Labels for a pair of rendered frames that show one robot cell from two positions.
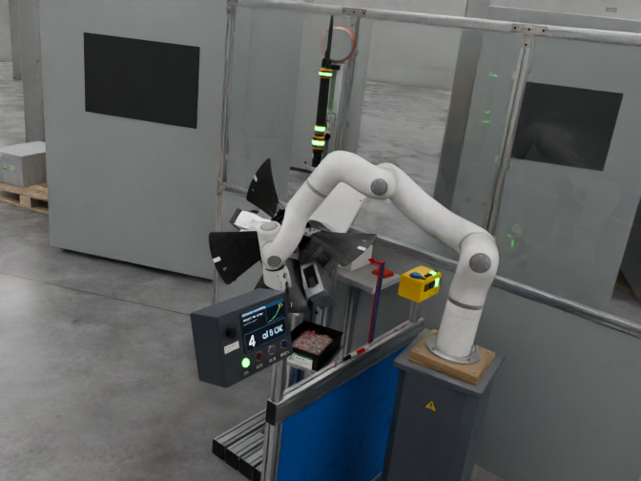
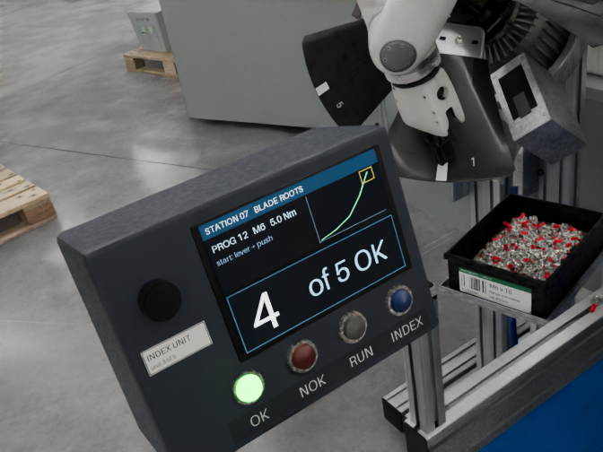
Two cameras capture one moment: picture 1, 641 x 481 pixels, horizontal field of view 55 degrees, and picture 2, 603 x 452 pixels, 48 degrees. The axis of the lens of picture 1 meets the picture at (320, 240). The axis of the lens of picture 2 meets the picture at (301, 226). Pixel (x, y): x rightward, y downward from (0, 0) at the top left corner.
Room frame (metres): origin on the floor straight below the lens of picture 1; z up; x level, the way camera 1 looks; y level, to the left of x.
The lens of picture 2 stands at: (1.08, -0.06, 1.47)
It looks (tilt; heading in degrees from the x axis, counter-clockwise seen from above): 30 degrees down; 25
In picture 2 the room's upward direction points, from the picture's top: 11 degrees counter-clockwise
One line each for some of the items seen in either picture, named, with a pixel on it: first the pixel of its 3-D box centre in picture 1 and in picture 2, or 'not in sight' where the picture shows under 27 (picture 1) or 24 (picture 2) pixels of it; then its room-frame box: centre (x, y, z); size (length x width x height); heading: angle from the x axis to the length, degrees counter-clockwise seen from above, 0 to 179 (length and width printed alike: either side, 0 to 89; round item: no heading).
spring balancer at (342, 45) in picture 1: (337, 44); not in sight; (2.99, 0.02, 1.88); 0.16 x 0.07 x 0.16; 88
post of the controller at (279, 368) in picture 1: (279, 372); (422, 357); (1.63, 0.08, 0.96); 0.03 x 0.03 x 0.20; 53
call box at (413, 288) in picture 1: (420, 284); not in sight; (2.29, -0.42, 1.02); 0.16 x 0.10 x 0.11; 143
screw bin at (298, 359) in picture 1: (310, 345); (527, 252); (2.01, -0.01, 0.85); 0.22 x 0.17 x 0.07; 157
